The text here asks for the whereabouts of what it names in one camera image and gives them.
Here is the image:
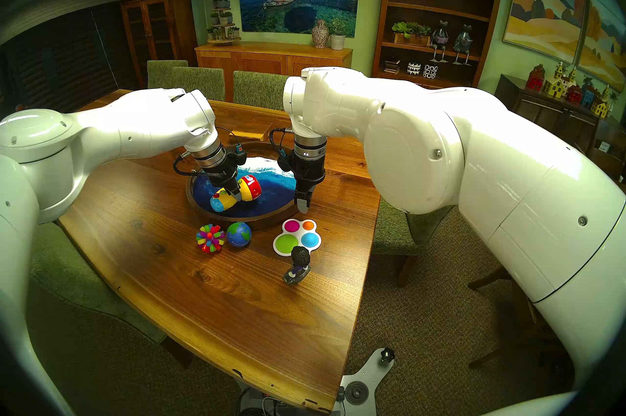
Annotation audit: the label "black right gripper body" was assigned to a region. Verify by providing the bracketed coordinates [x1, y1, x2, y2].
[283, 148, 326, 191]

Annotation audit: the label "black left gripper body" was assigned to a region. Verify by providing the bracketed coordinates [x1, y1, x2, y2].
[210, 152, 248, 191]

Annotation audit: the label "yellow red toy flashlight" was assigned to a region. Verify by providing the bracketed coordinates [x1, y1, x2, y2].
[210, 174, 262, 214]

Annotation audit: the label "white colourful dimple pop toy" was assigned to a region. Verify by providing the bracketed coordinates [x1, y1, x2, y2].
[272, 218, 322, 258]

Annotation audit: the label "blue green globe ball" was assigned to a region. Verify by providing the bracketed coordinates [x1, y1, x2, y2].
[226, 222, 252, 248]

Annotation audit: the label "multicolour spiky ball toy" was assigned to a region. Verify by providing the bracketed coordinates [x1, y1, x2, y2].
[196, 224, 226, 254]

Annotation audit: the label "round wooden ocean resin tray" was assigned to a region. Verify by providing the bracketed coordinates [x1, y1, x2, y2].
[186, 141, 301, 231]

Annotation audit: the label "small wooden block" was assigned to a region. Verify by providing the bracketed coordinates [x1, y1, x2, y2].
[228, 124, 273, 145]

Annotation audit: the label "purple suit bobblehead figurine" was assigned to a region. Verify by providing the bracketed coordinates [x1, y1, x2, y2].
[283, 245, 312, 285]

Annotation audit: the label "light wooden sideboard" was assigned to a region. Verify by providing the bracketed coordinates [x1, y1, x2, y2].
[195, 41, 354, 102]

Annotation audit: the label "green plant white pot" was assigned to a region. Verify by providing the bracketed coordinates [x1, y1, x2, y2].
[328, 17, 348, 51]

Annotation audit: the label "patterned brown ceramic vase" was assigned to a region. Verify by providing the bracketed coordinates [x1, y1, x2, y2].
[312, 19, 330, 49]

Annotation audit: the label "tiered stand with plants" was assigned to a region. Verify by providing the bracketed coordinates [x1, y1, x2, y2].
[206, 0, 242, 46]

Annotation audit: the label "dark wood glass door cabinet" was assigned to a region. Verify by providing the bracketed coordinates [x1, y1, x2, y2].
[120, 0, 198, 90]

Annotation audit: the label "succulents in wooden box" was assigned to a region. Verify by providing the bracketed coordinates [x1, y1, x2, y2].
[391, 21, 432, 47]

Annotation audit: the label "dark metal frog statue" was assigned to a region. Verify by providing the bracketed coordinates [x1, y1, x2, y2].
[430, 20, 450, 63]
[452, 25, 474, 66]

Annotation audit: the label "dark window blinds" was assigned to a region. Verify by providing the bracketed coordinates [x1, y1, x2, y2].
[0, 0, 142, 112]

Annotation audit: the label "dark wooden chair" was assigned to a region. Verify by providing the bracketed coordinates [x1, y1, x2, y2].
[467, 263, 573, 371]

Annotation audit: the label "dark wooden console table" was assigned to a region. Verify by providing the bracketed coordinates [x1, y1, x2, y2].
[495, 74, 626, 181]

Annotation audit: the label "yellow miniature church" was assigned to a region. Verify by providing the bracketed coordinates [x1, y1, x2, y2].
[544, 62, 568, 99]

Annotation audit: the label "abstract orange landscape painting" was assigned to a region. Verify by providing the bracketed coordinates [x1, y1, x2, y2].
[577, 0, 626, 93]
[503, 0, 586, 64]

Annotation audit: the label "blue miniature house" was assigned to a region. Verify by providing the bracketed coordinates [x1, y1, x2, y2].
[581, 78, 600, 110]

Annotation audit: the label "small yellow miniature house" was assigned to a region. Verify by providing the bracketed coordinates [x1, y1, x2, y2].
[591, 85, 614, 119]

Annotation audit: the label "thin black cable blue plug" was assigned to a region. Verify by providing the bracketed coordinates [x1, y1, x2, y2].
[268, 125, 295, 171]
[215, 125, 246, 162]

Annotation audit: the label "thick black braided cable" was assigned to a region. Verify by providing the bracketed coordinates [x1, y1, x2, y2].
[173, 152, 223, 178]

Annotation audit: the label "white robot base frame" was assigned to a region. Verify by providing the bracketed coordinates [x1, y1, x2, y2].
[337, 347, 396, 406]

